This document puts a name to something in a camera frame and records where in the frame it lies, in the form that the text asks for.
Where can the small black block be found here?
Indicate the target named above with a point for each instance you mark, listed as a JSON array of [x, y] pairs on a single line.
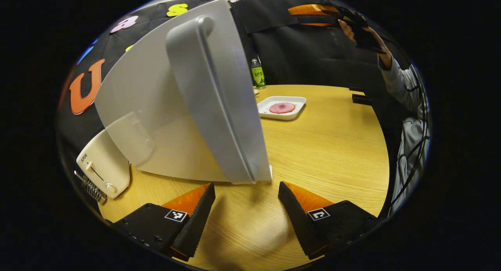
[[362, 99]]

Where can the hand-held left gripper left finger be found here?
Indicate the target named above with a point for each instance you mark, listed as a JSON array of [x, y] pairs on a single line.
[[199, 224]]

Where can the metal coil spring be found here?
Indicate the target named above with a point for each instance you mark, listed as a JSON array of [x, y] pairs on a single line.
[[94, 190]]

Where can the white toaster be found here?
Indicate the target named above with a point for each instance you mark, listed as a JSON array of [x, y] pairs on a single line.
[[105, 165]]

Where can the white microwave oven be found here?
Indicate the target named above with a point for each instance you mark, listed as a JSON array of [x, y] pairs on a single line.
[[156, 106]]

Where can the white square food plate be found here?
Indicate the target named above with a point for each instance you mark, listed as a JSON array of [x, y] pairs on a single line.
[[299, 103]]

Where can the green label drink bottle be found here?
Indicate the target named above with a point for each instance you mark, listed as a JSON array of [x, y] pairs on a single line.
[[258, 75]]

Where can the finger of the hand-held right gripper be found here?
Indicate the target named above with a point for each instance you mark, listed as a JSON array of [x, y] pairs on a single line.
[[313, 22], [313, 9]]

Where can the person's grey clothing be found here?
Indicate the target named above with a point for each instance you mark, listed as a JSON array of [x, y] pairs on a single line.
[[411, 145]]

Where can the pink ham slice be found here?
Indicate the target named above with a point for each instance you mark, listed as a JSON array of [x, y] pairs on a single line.
[[282, 108]]

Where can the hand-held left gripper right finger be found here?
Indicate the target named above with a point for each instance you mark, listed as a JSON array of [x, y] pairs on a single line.
[[297, 224]]

